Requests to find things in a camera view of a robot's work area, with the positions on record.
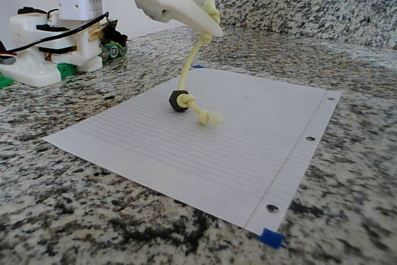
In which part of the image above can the black hex nut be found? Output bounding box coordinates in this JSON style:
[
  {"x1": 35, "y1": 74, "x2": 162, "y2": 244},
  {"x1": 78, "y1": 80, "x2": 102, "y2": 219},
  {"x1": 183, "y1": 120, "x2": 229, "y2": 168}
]
[{"x1": 167, "y1": 89, "x2": 190, "y2": 113}]

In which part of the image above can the yellow-green knotted rope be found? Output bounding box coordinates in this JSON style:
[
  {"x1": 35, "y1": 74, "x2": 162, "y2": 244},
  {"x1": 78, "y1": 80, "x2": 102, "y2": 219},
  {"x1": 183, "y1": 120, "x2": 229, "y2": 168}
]
[{"x1": 177, "y1": 0, "x2": 225, "y2": 127}]

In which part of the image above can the green table clamp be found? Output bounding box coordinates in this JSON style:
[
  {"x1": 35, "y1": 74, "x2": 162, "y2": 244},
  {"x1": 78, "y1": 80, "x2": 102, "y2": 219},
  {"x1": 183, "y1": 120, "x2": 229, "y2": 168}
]
[
  {"x1": 56, "y1": 63, "x2": 79, "y2": 81},
  {"x1": 0, "y1": 73, "x2": 16, "y2": 90}
]

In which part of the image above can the lined loose-leaf paper sheet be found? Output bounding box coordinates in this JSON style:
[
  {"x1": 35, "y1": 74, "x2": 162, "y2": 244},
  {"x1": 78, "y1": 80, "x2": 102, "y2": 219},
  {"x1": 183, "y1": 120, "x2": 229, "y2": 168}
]
[{"x1": 42, "y1": 67, "x2": 342, "y2": 236}]

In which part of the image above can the camera circuit board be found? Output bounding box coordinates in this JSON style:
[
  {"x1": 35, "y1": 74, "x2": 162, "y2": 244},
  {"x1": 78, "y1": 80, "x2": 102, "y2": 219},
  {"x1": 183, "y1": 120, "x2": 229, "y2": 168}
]
[{"x1": 98, "y1": 19, "x2": 129, "y2": 47}]

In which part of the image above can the black cable on arm base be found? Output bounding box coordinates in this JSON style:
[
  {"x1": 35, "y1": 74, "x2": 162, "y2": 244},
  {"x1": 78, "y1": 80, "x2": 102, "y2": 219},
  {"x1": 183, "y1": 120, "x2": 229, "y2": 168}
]
[{"x1": 5, "y1": 11, "x2": 110, "y2": 55}]

